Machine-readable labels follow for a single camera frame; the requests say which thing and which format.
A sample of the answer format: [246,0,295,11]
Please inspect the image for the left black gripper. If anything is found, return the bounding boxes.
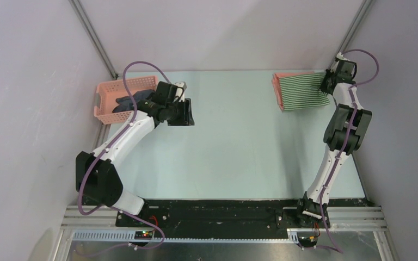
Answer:
[165,98,194,126]

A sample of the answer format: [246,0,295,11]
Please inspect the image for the dark navy garment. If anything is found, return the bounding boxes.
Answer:
[112,89,155,113]

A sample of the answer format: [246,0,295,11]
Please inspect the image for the green white striped garment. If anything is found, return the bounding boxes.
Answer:
[278,72,331,113]

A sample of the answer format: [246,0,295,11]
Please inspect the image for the salmon pink t-shirt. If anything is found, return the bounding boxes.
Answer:
[272,72,327,111]

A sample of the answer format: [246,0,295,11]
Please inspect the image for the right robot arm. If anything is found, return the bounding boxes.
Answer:
[294,58,372,227]

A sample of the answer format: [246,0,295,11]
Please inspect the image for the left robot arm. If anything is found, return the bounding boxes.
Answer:
[75,82,194,227]

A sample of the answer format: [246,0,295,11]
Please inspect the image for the pink plastic laundry basket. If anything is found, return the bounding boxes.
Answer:
[94,76,158,125]

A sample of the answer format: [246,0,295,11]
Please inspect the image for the left small circuit board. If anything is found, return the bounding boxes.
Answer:
[134,231,154,240]

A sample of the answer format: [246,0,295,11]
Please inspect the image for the small circuit board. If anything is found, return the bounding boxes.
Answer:
[134,231,154,240]
[298,235,319,245]

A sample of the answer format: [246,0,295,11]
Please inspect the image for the right small circuit board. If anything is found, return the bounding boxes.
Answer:
[298,235,319,245]

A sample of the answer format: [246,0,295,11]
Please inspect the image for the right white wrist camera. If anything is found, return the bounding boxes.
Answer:
[336,52,344,60]

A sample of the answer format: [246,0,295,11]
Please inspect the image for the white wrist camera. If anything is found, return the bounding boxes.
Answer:
[336,52,344,60]
[174,82,187,100]

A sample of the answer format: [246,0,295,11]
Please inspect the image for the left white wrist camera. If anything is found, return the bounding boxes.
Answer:
[174,82,187,100]

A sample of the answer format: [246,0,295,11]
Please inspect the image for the right aluminium corner post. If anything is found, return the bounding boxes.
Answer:
[328,0,376,69]

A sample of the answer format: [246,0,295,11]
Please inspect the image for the aluminium corner post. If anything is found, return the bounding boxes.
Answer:
[68,0,119,80]
[328,0,376,69]

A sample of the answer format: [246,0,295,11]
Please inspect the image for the left aluminium corner post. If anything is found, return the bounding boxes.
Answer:
[68,0,119,80]

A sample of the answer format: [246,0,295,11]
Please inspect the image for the aluminium toothed cable duct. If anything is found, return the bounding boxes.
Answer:
[71,229,299,244]

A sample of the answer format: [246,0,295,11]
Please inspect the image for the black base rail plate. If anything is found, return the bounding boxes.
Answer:
[79,196,368,240]

